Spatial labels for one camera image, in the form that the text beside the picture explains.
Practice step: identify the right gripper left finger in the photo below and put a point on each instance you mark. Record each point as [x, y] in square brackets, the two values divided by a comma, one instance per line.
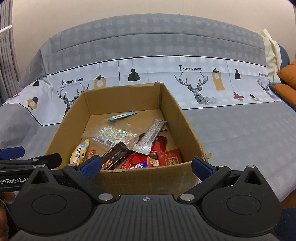
[43, 206]

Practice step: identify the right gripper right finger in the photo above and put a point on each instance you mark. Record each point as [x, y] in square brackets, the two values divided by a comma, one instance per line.
[233, 202]

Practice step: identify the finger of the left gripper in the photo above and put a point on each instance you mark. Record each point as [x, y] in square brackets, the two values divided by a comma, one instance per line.
[51, 161]
[12, 153]

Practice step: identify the silver stick snack packet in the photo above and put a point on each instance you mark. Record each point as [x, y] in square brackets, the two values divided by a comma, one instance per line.
[144, 145]

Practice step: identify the person left hand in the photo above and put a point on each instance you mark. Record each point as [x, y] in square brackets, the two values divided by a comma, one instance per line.
[4, 228]

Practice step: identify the yellow snack packet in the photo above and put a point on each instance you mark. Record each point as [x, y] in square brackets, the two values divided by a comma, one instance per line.
[79, 153]

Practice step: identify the red orange candy bar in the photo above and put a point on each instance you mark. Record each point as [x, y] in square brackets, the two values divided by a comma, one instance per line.
[89, 154]

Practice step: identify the clear bag of candies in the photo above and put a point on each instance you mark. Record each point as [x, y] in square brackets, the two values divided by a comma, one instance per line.
[109, 136]

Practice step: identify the dark brown snack bar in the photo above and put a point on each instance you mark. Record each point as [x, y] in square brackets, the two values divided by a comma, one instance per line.
[113, 157]

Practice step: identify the grey curtain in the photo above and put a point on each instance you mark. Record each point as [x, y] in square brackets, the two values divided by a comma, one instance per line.
[10, 75]

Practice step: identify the red square snack packet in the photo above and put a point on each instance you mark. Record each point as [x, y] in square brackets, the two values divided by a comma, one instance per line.
[170, 157]

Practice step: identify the purple snack packet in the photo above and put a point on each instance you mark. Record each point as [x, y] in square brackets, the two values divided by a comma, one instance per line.
[141, 165]

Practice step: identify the light blue snack stick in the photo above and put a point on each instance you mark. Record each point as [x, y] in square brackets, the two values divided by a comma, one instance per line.
[122, 115]

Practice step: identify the brown cardboard box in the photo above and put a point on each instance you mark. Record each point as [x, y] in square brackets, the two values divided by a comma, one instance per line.
[141, 134]

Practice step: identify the red wrapped snack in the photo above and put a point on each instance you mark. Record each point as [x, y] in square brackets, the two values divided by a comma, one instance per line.
[159, 145]

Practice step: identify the orange cushion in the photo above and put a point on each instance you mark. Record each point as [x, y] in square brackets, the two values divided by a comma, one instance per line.
[287, 89]

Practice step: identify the white rack edge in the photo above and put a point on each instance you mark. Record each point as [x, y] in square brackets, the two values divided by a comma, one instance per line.
[4, 31]

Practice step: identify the grey deer print sofa cover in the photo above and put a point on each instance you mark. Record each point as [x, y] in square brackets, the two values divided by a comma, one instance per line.
[216, 72]

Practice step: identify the cream cloth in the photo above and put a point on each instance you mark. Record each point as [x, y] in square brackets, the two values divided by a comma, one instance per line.
[272, 55]

